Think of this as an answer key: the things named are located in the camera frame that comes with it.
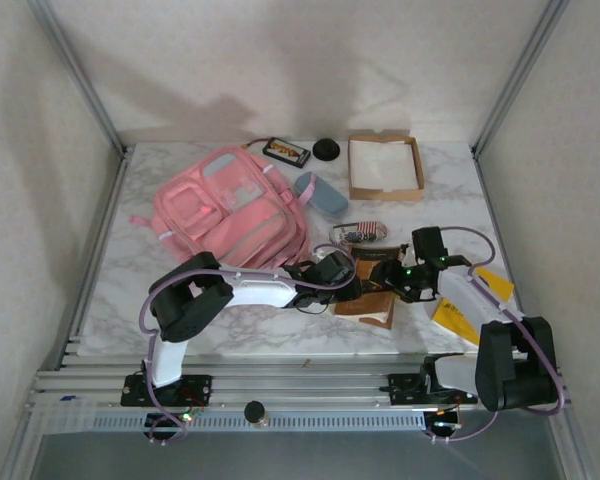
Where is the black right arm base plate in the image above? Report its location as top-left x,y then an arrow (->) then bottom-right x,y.
387,372 -> 477,406

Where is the stars and stripes pouch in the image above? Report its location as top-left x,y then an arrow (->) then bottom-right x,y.
329,219 -> 389,246

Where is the aluminium frame post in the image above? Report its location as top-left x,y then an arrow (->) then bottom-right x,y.
29,0 -> 130,156
471,0 -> 572,157

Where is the white paper sheet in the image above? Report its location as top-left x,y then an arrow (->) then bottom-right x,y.
349,138 -> 417,192

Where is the brown cardboard tray box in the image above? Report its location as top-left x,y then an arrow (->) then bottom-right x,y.
347,130 -> 425,203

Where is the black round cap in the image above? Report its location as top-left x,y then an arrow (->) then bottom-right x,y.
313,138 -> 340,162

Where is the brown cover book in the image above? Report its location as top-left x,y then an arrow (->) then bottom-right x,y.
334,243 -> 407,329

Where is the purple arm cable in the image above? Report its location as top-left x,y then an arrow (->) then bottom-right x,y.
427,226 -> 567,445
138,243 -> 362,445

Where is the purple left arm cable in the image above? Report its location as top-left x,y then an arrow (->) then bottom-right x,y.
138,243 -> 362,445

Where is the aluminium rail frame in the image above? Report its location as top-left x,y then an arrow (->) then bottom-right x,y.
27,352 -> 574,426

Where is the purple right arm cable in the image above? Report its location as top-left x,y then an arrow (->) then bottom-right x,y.
427,226 -> 567,445

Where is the black knob on brass stem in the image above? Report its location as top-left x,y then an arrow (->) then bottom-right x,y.
243,399 -> 269,430

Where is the pink backpack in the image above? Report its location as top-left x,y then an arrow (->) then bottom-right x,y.
129,145 -> 314,275

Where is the grey metal panel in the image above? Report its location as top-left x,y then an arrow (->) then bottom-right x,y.
29,432 -> 566,480

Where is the yellow cartoon cover book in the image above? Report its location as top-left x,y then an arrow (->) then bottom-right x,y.
429,266 -> 515,346

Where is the blue-grey pencil case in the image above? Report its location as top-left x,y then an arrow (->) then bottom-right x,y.
293,171 -> 350,221

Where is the aluminium side rail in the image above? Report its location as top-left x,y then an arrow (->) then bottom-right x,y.
54,147 -> 134,371

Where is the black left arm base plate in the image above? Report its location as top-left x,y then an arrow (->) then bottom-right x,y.
120,373 -> 214,407

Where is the black controller board with LEDs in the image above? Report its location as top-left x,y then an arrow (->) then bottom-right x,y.
424,407 -> 465,442
144,409 -> 197,445

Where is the grey slotted cable duct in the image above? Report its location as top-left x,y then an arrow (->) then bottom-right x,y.
89,412 -> 427,434

